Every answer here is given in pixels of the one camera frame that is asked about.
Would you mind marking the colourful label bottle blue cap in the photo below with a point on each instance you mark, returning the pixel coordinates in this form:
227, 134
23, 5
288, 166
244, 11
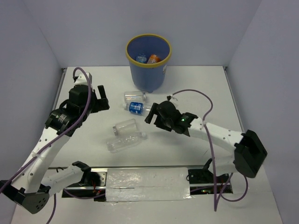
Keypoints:
141, 58

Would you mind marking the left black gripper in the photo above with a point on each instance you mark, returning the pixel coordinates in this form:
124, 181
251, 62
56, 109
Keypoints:
101, 104

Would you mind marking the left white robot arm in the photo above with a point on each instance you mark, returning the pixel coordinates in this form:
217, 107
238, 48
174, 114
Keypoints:
29, 187

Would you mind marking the short clear wide bottle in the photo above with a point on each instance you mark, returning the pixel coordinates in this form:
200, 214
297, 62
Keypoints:
125, 127

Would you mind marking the blue bin with yellow rim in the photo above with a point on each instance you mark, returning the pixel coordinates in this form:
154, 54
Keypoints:
148, 76

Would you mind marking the orange label long bottle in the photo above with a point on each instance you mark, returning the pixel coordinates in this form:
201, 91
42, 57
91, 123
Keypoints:
153, 59

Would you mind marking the clear crushed bottle white cap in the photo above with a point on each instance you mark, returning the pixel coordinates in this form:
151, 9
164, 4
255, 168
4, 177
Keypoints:
126, 141

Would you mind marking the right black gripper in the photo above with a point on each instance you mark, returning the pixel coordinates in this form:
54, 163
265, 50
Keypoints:
149, 118

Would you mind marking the clear bottle near bin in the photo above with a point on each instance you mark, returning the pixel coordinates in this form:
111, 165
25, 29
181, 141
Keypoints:
134, 96

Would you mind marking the black metal base rail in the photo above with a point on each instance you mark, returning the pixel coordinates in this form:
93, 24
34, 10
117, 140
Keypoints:
94, 185

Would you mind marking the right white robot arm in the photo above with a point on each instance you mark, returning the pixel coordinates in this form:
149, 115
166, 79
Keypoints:
247, 152

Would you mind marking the blue label clear bottle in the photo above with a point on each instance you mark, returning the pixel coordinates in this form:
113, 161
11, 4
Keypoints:
137, 108

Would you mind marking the silver foil sheet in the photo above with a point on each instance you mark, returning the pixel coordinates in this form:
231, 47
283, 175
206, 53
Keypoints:
147, 184

